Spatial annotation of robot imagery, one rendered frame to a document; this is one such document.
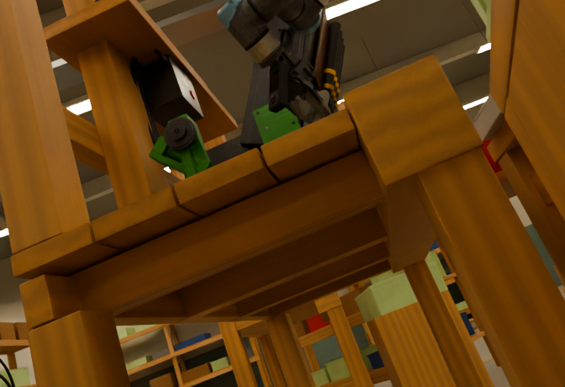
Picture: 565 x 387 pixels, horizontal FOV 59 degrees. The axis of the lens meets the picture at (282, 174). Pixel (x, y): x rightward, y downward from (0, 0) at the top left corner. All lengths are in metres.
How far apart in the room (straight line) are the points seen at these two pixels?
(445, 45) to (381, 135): 9.13
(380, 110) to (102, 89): 0.84
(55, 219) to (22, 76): 0.27
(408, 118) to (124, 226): 0.44
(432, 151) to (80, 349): 0.56
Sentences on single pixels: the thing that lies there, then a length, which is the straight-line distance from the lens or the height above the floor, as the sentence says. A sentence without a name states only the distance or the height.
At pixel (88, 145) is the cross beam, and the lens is 1.26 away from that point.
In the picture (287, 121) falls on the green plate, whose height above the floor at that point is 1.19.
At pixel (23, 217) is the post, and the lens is 0.88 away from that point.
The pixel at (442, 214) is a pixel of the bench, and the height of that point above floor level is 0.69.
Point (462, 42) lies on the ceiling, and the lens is 9.91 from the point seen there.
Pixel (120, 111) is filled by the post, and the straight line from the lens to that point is 1.32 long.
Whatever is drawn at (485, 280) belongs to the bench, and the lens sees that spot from 0.67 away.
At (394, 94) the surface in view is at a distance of 0.72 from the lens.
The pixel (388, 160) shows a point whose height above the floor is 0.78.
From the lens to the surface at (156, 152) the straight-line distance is 1.18.
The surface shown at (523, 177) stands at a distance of 1.10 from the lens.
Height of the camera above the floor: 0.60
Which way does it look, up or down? 19 degrees up
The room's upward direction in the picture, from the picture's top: 22 degrees counter-clockwise
